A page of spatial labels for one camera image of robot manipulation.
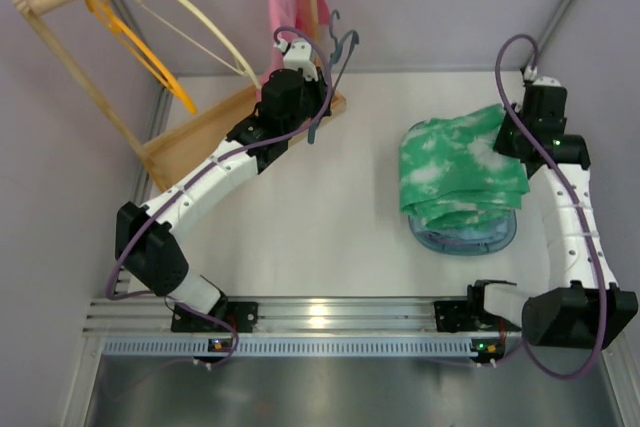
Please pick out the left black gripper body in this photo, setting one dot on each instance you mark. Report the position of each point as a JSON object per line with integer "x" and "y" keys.
{"x": 322, "y": 88}

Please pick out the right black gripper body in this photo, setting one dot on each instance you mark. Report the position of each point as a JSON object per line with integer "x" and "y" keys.
{"x": 545, "y": 97}

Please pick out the green tie-dye trousers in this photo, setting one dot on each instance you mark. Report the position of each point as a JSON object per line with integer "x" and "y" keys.
{"x": 460, "y": 167}

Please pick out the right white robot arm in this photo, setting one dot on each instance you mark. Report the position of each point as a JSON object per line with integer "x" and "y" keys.
{"x": 580, "y": 296}

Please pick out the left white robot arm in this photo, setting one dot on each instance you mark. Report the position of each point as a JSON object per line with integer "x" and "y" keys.
{"x": 148, "y": 237}

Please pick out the cream plastic hanger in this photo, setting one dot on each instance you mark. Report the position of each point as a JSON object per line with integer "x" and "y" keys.
{"x": 239, "y": 66}

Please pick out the orange plastic hanger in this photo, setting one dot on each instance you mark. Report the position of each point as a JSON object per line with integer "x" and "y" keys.
{"x": 104, "y": 12}

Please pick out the pink garment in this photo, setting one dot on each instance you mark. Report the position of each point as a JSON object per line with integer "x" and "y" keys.
{"x": 290, "y": 2}

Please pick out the wooden clothes rack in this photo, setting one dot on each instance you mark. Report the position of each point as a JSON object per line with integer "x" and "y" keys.
{"x": 170, "y": 155}

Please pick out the light blue folded cloth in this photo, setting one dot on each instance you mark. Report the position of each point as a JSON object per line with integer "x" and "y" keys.
{"x": 495, "y": 231}

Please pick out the blue plastic tray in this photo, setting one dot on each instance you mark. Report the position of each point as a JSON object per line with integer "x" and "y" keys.
{"x": 465, "y": 247}

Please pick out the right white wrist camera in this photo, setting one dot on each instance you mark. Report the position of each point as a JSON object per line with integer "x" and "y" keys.
{"x": 532, "y": 78}

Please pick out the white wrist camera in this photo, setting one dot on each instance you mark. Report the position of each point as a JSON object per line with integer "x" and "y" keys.
{"x": 532, "y": 78}
{"x": 297, "y": 55}

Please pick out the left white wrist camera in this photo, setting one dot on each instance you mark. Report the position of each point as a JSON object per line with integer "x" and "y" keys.
{"x": 297, "y": 55}

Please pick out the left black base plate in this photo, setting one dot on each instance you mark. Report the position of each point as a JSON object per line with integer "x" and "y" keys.
{"x": 240, "y": 315}

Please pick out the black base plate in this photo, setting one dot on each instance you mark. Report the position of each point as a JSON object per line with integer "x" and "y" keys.
{"x": 240, "y": 315}
{"x": 453, "y": 316}

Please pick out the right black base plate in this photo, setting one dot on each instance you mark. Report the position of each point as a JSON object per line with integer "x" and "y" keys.
{"x": 453, "y": 316}

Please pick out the aluminium mounting rail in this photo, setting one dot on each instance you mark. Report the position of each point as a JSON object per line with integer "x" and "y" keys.
{"x": 296, "y": 316}

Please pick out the perforated grey cable duct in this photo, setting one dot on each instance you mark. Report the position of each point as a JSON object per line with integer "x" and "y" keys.
{"x": 304, "y": 347}

